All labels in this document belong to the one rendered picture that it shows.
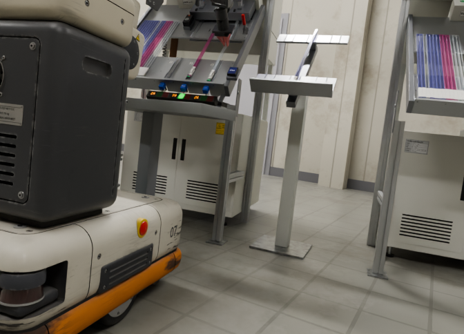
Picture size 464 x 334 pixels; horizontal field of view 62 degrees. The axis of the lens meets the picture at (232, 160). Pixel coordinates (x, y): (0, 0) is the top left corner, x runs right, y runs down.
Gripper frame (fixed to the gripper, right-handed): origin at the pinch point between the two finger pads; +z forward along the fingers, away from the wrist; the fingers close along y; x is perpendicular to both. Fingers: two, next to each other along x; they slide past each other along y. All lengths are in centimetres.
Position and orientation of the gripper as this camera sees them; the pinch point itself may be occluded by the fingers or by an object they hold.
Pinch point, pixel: (226, 44)
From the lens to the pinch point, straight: 202.8
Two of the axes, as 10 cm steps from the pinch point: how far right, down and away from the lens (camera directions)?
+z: 1.2, 6.6, 7.4
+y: -9.5, -1.3, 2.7
